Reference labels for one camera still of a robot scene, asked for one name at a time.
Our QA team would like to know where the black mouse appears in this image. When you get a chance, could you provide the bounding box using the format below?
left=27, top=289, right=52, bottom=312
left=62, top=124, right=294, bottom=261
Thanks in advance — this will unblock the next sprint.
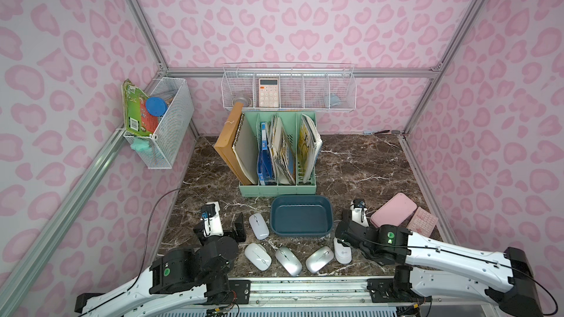
left=333, top=238, right=353, bottom=265

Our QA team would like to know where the picture books stack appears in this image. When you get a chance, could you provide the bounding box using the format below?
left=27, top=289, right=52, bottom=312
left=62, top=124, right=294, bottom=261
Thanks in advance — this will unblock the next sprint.
left=268, top=114, right=296, bottom=186

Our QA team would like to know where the white rounded mouse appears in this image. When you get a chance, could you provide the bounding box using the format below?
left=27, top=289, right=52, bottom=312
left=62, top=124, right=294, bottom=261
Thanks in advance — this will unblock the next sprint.
left=249, top=213, right=270, bottom=241

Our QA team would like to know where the silver grey mouse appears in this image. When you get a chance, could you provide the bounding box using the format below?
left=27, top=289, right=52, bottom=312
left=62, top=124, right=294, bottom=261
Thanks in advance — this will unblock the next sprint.
left=305, top=246, right=335, bottom=274

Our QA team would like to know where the white calculator in basket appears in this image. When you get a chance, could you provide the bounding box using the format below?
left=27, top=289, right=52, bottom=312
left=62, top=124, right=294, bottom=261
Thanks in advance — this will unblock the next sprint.
left=258, top=77, right=280, bottom=108

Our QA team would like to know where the white mesh side basket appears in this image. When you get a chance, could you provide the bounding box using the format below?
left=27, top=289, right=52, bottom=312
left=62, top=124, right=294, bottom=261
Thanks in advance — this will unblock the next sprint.
left=124, top=77, right=195, bottom=170

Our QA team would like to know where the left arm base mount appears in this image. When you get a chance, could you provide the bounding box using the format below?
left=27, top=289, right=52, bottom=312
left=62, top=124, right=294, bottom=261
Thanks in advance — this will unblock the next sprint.
left=205, top=277, right=251, bottom=305

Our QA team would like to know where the green file organizer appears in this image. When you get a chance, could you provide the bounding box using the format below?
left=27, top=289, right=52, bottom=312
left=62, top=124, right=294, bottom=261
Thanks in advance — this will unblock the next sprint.
left=239, top=110, right=317, bottom=198

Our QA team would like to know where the teal storage box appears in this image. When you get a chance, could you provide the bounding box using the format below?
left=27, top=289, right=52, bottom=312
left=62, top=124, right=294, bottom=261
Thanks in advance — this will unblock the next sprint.
left=270, top=195, right=333, bottom=237

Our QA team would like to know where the pink calculator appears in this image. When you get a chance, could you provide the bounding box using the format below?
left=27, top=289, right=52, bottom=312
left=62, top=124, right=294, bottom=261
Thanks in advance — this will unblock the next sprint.
left=407, top=207, right=439, bottom=237

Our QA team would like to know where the long white wire basket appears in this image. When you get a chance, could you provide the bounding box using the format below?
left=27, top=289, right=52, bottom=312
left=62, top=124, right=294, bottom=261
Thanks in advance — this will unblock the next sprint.
left=221, top=68, right=357, bottom=112

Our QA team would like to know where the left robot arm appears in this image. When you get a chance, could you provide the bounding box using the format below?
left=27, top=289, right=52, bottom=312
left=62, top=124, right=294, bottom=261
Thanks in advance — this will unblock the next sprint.
left=75, top=214, right=246, bottom=316

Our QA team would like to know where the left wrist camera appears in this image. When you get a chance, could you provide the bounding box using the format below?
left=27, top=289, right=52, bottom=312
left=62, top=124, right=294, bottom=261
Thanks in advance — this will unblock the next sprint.
left=201, top=202, right=224, bottom=238

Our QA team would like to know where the blue folder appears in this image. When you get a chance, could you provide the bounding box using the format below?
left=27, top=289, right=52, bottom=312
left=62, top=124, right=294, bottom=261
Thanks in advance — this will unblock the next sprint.
left=257, top=122, right=276, bottom=186

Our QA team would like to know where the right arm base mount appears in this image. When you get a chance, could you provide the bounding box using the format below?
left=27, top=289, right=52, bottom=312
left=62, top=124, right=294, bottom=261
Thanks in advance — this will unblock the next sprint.
left=367, top=277, right=419, bottom=303

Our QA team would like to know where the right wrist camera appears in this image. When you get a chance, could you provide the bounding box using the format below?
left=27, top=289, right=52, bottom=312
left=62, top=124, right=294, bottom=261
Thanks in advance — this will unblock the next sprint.
left=350, top=199, right=370, bottom=227

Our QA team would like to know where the blue round lid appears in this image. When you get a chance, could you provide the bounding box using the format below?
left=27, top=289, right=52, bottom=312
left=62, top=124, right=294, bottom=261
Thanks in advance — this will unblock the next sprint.
left=145, top=97, right=168, bottom=117

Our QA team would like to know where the green card package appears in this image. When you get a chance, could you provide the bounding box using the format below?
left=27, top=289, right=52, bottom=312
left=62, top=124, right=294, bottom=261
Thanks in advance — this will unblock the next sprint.
left=122, top=79, right=159, bottom=136

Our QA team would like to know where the brown folder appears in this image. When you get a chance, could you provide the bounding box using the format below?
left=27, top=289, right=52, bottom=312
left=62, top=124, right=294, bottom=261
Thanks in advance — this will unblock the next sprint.
left=214, top=102, right=252, bottom=186

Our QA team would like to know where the pink case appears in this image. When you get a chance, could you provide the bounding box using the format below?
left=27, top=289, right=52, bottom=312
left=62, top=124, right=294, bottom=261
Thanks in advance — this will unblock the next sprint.
left=370, top=192, right=418, bottom=227

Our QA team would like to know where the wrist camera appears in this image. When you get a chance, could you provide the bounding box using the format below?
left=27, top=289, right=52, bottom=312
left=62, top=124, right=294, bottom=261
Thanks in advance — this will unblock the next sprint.
left=201, top=202, right=224, bottom=238
left=350, top=199, right=370, bottom=227

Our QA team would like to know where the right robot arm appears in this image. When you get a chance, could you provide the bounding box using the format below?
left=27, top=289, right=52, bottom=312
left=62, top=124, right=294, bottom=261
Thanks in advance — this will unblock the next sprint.
left=336, top=220, right=543, bottom=316

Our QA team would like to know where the grey spiral notebook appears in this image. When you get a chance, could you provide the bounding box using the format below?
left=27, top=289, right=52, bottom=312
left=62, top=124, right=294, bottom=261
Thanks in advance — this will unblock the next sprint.
left=232, top=114, right=259, bottom=185

